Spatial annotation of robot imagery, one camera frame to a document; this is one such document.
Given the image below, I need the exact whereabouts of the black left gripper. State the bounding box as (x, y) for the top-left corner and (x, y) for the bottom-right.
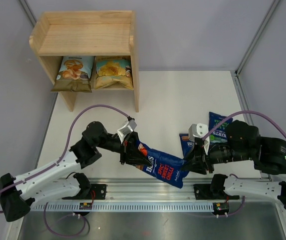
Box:
(95, 130), (153, 167)

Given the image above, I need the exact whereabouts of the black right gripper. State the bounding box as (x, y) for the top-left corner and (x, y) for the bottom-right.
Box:
(180, 140), (254, 175)

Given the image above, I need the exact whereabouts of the blue Burts spicy chilli bag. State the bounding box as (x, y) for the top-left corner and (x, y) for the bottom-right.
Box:
(136, 141), (189, 189)

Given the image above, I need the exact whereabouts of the tan kettle cooked chips bag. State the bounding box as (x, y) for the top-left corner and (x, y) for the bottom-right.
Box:
(95, 56), (134, 90)

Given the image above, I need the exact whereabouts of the light blue cassava chips bag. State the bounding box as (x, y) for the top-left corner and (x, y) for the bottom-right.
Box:
(51, 56), (95, 93)

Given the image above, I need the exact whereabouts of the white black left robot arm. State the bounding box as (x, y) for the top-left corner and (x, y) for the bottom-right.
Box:
(0, 119), (151, 222)

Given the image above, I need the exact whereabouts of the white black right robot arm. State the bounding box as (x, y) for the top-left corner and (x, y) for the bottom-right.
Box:
(182, 120), (286, 210)

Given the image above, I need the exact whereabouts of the wooden two-tier shelf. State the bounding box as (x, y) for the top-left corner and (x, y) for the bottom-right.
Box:
(29, 10), (139, 111)

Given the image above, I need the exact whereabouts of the Burts sea salt vinegar bag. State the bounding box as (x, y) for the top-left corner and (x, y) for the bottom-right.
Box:
(208, 112), (233, 144)

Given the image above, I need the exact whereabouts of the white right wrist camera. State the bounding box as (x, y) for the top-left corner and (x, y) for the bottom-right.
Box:
(188, 123), (210, 155)

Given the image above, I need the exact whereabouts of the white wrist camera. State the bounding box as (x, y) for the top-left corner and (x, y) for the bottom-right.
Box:
(117, 119), (137, 142)
(188, 123), (210, 155)

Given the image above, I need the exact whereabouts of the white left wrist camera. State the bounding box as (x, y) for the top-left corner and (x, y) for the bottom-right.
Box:
(117, 119), (137, 142)

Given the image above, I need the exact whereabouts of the aluminium mounting rail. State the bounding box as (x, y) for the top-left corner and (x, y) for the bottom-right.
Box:
(31, 174), (286, 205)

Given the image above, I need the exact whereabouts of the white slotted cable duct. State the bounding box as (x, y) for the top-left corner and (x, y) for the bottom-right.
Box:
(31, 201), (213, 213)

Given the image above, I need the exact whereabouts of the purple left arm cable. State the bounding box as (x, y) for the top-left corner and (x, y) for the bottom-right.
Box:
(0, 104), (133, 237)

